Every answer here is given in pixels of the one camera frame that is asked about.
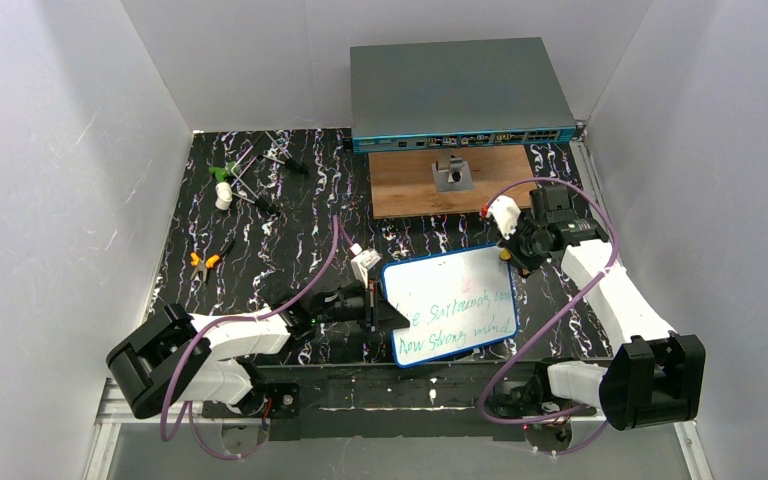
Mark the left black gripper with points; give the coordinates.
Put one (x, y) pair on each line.
(370, 307)

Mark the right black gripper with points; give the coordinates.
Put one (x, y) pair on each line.
(525, 240)

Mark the blue framed whiteboard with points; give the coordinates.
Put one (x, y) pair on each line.
(454, 302)

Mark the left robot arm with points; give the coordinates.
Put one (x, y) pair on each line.
(179, 356)

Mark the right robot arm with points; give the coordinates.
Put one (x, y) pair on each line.
(656, 374)

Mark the wooden board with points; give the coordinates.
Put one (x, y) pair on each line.
(402, 183)

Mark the white plastic pipe piece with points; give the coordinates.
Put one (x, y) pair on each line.
(224, 196)

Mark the green plastic piece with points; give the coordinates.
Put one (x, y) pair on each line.
(224, 174)

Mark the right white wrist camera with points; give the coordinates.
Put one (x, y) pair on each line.
(505, 213)

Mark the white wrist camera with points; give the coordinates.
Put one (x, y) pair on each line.
(505, 213)
(363, 262)

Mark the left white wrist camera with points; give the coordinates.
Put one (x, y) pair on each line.
(363, 262)

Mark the grey metal bracket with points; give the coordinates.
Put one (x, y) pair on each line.
(451, 174)

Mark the orange handled pliers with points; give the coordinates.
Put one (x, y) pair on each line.
(202, 265)

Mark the grey network switch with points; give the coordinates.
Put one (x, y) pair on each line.
(456, 94)

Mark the aluminium frame rail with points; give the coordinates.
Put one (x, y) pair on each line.
(354, 425)

